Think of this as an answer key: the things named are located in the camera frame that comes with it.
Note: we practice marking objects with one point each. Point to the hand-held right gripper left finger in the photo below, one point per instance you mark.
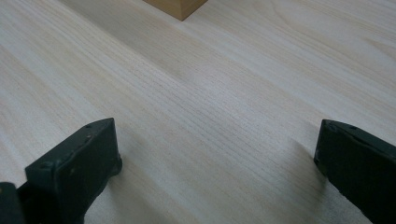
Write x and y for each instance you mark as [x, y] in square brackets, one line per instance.
[76, 169]

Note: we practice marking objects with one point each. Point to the brown wooden box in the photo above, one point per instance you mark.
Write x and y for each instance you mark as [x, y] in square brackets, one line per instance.
[179, 6]

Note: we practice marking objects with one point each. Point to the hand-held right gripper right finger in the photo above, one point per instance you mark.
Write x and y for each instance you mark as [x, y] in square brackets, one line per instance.
[361, 165]

